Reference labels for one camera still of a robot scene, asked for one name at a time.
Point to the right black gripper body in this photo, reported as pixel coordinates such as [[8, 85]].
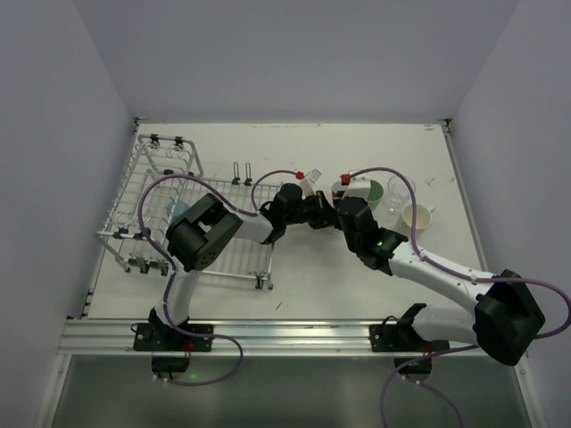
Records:
[[346, 207]]

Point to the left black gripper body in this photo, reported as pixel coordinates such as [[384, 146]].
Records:
[[319, 210]]

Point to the light green cup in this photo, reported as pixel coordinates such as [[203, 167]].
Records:
[[375, 194]]

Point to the clear glass cup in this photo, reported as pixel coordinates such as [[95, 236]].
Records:
[[397, 195]]

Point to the white ceramic mug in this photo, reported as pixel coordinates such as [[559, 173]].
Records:
[[419, 217]]

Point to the blue cup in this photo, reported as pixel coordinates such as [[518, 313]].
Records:
[[176, 209]]

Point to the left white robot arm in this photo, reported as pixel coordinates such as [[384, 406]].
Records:
[[202, 232]]

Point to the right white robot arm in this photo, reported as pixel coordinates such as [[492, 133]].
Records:
[[495, 312]]

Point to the right black control box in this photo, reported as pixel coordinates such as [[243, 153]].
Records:
[[418, 371]]

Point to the black control box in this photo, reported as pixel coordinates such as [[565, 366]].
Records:
[[169, 365], [418, 371]]

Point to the left black control box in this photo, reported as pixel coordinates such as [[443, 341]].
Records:
[[169, 365]]

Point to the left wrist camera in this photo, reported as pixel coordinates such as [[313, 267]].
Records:
[[308, 182]]

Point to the silver wire dish rack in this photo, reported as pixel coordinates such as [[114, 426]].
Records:
[[153, 157]]

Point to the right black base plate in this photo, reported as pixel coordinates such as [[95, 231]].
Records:
[[395, 334]]

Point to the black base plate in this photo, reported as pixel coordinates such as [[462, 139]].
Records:
[[165, 339], [395, 334]]

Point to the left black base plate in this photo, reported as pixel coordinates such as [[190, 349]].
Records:
[[165, 339]]

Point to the aluminium mounting rail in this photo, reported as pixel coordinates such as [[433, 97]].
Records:
[[257, 338]]

